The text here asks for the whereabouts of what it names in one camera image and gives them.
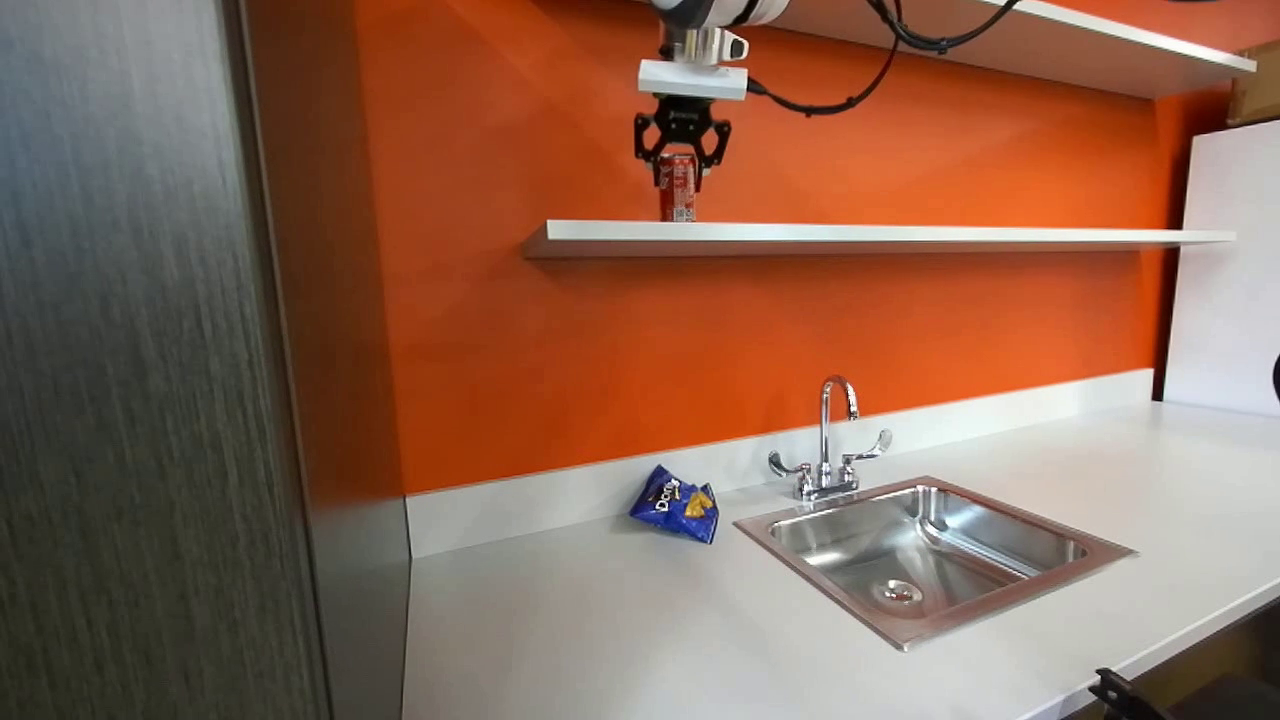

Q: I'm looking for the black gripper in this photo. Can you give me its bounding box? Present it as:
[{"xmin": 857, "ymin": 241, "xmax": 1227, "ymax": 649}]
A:
[{"xmin": 630, "ymin": 93, "xmax": 737, "ymax": 194}]

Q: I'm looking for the red cola can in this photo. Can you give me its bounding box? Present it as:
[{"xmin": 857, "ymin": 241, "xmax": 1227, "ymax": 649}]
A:
[{"xmin": 656, "ymin": 147, "xmax": 703, "ymax": 226}]

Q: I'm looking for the chrome faucet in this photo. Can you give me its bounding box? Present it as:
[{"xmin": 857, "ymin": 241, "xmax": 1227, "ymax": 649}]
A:
[{"xmin": 762, "ymin": 372, "xmax": 897, "ymax": 514}]

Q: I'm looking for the blue chips bag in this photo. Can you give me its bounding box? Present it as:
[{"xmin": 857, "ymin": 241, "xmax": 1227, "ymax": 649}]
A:
[{"xmin": 623, "ymin": 461, "xmax": 722, "ymax": 547}]

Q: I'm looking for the white backsplash strip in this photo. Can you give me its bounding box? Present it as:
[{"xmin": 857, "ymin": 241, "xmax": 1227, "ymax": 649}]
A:
[{"xmin": 405, "ymin": 370, "xmax": 1160, "ymax": 564}]

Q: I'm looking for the stainless steel sink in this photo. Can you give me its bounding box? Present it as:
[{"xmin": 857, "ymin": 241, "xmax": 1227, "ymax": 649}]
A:
[{"xmin": 733, "ymin": 471, "xmax": 1135, "ymax": 657}]

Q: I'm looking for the white appliance panel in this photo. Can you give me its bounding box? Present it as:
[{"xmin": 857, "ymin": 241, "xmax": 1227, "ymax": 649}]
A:
[{"xmin": 1160, "ymin": 118, "xmax": 1280, "ymax": 420}]

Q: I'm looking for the dark wood cabinet panel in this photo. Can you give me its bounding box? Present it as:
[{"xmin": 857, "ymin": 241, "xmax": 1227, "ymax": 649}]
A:
[{"xmin": 0, "ymin": 0, "xmax": 414, "ymax": 720}]

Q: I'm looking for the small black clamp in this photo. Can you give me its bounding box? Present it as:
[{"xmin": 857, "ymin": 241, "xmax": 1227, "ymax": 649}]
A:
[{"xmin": 1085, "ymin": 663, "xmax": 1171, "ymax": 720}]

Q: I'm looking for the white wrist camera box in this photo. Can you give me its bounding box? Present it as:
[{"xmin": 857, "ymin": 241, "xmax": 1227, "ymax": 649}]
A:
[{"xmin": 636, "ymin": 56, "xmax": 754, "ymax": 104}]

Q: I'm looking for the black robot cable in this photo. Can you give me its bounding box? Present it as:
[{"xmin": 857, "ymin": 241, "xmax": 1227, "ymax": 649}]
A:
[{"xmin": 739, "ymin": 0, "xmax": 1026, "ymax": 125}]

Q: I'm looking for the high white wall shelf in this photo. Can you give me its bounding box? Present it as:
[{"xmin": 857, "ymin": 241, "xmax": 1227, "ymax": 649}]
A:
[{"xmin": 636, "ymin": 0, "xmax": 1260, "ymax": 104}]

